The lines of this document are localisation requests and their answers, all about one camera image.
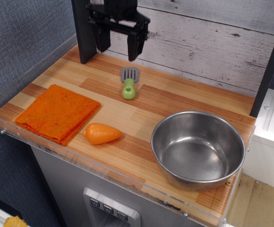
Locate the orange plastic toy carrot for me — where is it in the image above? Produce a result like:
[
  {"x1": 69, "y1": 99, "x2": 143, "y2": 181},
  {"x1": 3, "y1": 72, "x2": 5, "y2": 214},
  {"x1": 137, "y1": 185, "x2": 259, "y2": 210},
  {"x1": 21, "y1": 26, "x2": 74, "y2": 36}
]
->
[{"x1": 83, "y1": 123, "x2": 122, "y2": 145}]

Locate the grey toy fridge cabinet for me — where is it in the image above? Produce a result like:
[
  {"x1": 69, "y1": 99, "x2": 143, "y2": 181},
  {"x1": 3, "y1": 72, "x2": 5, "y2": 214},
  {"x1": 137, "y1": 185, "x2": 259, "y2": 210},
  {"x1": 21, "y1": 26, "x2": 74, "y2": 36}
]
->
[{"x1": 30, "y1": 145, "x2": 199, "y2": 227}]

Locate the green handled grey toy spatula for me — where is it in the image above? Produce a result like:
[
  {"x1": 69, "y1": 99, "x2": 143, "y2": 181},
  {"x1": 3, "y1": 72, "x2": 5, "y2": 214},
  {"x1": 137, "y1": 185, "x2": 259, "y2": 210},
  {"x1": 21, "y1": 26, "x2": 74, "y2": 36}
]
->
[{"x1": 121, "y1": 67, "x2": 139, "y2": 100}]

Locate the clear acrylic table guard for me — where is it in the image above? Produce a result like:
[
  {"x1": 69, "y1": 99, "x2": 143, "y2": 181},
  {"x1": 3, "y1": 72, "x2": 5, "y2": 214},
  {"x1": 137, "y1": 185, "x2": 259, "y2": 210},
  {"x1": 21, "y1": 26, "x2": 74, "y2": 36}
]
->
[{"x1": 0, "y1": 36, "x2": 255, "y2": 227}]

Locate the silver dispenser panel with buttons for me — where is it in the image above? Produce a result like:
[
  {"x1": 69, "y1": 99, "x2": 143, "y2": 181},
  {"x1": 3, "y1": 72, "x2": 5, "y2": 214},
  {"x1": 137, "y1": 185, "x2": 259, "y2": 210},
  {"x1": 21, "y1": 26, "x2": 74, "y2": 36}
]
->
[{"x1": 83, "y1": 187, "x2": 141, "y2": 227}]

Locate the orange folded towel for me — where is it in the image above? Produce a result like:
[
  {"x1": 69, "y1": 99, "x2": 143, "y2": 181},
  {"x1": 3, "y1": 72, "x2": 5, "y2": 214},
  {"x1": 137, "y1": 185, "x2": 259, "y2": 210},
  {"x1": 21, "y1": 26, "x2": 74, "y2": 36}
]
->
[{"x1": 15, "y1": 85, "x2": 101, "y2": 146}]

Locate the black left upright post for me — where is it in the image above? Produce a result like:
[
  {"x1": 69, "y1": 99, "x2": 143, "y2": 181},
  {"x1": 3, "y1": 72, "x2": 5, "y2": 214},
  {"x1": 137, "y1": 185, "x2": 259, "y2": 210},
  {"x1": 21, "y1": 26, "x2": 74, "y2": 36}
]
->
[{"x1": 71, "y1": 0, "x2": 97, "y2": 64}]

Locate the black right upright post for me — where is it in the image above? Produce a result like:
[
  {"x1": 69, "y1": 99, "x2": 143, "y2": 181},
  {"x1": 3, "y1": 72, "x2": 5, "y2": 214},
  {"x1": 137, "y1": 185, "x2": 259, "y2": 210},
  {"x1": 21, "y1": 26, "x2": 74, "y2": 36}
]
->
[{"x1": 249, "y1": 47, "x2": 274, "y2": 117}]

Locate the black upright post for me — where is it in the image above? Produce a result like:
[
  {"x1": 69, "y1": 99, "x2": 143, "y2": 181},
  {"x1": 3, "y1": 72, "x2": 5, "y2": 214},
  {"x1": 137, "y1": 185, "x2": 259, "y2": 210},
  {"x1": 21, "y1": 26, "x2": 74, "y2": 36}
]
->
[
  {"x1": 249, "y1": 47, "x2": 274, "y2": 117},
  {"x1": 71, "y1": 0, "x2": 97, "y2": 64}
]

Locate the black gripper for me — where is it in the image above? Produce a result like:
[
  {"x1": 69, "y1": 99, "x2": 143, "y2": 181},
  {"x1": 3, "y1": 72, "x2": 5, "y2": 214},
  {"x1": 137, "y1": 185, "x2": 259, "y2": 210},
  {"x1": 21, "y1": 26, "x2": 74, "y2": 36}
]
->
[{"x1": 86, "y1": 0, "x2": 150, "y2": 61}]

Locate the stainless steel bowl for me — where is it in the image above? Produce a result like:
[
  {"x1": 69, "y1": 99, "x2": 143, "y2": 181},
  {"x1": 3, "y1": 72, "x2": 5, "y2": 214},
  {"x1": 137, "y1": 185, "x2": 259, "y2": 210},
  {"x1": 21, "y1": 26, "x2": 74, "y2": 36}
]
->
[{"x1": 151, "y1": 111, "x2": 245, "y2": 192}]

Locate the white ribbed side counter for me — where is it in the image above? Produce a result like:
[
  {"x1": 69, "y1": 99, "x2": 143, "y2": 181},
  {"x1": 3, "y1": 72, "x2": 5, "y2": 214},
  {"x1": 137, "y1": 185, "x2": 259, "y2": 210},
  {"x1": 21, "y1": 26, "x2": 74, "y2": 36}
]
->
[{"x1": 242, "y1": 89, "x2": 274, "y2": 187}]

